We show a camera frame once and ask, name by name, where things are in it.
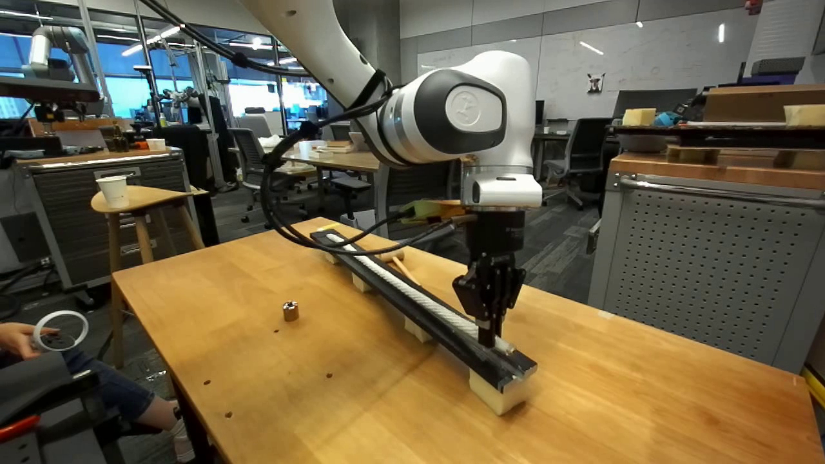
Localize small wooden mallet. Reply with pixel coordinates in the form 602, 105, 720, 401
377, 245, 425, 287

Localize black office chair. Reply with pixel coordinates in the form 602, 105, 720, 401
540, 115, 617, 211

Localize wooden office table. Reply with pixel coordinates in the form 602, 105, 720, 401
263, 138, 386, 226

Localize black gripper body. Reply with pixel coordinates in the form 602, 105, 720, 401
466, 205, 528, 263

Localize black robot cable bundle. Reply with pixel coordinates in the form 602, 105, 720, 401
140, 0, 486, 258

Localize long black bar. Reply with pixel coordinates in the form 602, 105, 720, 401
310, 223, 542, 395

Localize round wooden stool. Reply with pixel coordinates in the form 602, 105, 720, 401
89, 182, 211, 279

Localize white rope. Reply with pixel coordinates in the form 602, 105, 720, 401
336, 229, 515, 359

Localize gray desk cabinet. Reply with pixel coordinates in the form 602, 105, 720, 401
14, 146, 206, 290

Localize brown wooden box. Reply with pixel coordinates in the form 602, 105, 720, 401
702, 83, 825, 123

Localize gray perforated metal cabinet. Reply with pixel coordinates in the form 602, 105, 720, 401
585, 153, 825, 376

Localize white paper cup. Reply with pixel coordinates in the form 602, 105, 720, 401
94, 173, 131, 209

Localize person's leg dark trousers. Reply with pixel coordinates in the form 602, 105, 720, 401
0, 346, 187, 434

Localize person's bare hand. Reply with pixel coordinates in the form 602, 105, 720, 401
0, 320, 47, 363

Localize roll of tape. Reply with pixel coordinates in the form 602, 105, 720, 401
32, 306, 94, 356

